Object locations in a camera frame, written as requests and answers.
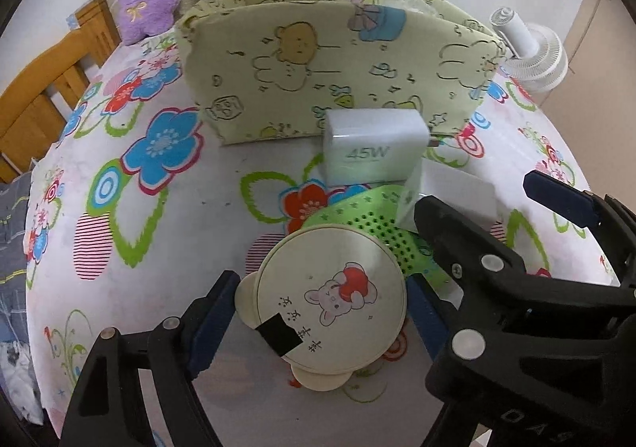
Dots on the yellow cartoon storage box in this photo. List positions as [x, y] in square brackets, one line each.
[273, 69]

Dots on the white charger adapter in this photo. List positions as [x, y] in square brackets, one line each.
[363, 146]

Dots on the beige door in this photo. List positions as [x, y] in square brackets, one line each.
[594, 108]

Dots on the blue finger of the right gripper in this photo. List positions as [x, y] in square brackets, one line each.
[456, 239]
[610, 222]

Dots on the white standing fan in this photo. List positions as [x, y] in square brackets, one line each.
[538, 58]

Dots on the wooden chair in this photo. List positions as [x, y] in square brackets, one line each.
[30, 123]

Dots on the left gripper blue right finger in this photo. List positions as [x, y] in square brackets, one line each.
[459, 342]

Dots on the green perforated panda case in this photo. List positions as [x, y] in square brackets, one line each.
[374, 212]

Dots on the round cartoon pocket mirror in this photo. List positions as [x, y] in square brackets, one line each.
[328, 300]

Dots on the floral tablecloth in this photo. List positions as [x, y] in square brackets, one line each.
[138, 209]

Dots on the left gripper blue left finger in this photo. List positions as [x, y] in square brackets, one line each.
[107, 406]

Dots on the small white charger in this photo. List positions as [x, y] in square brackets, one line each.
[466, 193]

